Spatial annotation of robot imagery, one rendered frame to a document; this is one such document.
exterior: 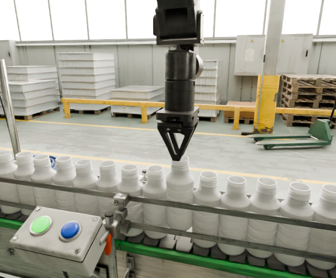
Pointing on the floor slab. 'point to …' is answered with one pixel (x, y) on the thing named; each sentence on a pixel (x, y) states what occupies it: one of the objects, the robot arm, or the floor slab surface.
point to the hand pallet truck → (316, 129)
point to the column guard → (266, 103)
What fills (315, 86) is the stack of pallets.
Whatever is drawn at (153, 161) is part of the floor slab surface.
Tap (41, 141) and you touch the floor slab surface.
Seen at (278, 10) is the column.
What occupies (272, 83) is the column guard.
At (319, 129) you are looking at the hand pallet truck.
